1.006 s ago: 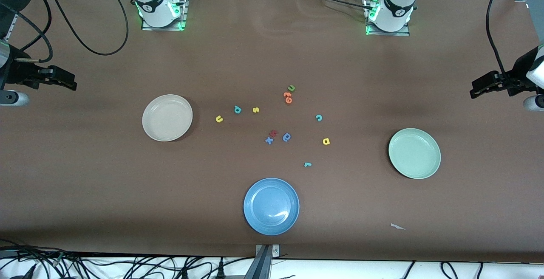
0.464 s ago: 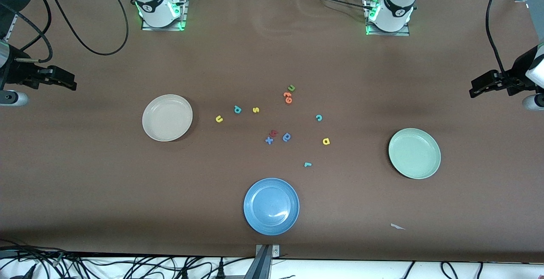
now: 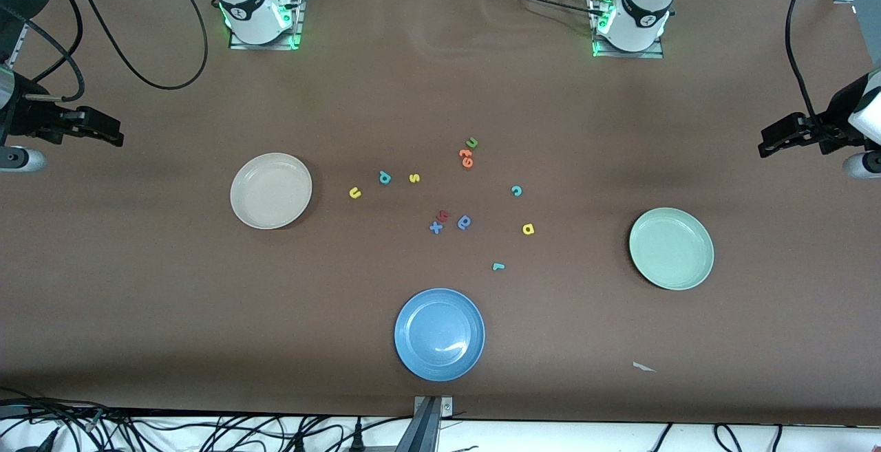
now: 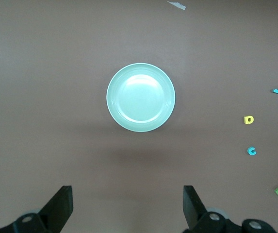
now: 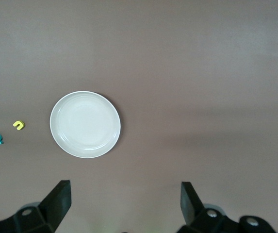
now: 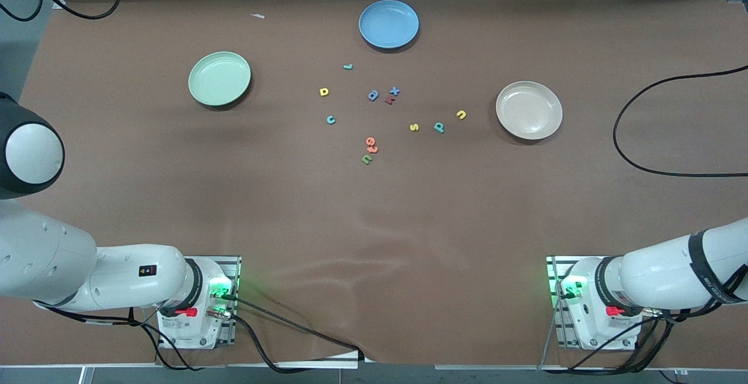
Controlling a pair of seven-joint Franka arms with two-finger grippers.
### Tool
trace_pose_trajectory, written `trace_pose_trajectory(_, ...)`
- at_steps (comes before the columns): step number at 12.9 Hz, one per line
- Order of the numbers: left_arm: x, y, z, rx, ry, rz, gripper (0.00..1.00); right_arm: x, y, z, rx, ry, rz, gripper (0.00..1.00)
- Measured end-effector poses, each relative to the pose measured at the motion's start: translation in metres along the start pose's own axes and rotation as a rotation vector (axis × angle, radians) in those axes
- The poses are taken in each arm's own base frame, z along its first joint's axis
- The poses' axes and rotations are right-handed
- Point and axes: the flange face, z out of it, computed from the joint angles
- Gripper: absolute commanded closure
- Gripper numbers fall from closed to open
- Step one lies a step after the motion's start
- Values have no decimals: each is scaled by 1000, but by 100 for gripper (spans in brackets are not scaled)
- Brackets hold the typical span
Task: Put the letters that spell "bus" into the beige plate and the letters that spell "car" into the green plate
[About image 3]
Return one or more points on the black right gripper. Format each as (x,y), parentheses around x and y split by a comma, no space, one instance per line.
(31,122)

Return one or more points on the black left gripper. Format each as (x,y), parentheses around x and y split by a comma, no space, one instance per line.
(835,124)

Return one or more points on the yellow foam letter u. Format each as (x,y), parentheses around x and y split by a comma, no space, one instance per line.
(355,197)

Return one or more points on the teal foam letter p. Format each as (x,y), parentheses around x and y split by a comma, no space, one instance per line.
(385,177)

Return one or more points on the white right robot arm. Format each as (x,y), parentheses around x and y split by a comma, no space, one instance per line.
(248,5)

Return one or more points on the green round plate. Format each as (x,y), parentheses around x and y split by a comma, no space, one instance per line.
(671,249)

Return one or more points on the beige round plate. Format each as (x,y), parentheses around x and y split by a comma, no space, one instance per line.
(268,190)

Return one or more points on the white paper scrap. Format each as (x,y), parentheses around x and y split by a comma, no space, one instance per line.
(641,367)

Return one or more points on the blue foam letter a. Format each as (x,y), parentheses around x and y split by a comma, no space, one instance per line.
(469,226)

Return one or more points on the blue foam letter x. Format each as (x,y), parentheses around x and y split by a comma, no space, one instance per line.
(436,228)

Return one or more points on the small red foam letter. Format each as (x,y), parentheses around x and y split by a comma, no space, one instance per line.
(444,216)

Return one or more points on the blue round plate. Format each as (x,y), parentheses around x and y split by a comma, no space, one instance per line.
(439,335)

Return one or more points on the aluminium table rail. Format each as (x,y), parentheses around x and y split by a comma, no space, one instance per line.
(20,42)

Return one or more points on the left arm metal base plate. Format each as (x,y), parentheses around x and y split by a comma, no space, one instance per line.
(630,54)

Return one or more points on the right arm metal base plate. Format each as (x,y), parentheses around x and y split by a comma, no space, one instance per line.
(265,45)

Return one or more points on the aluminium profile post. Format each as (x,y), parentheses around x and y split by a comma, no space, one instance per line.
(425,431)

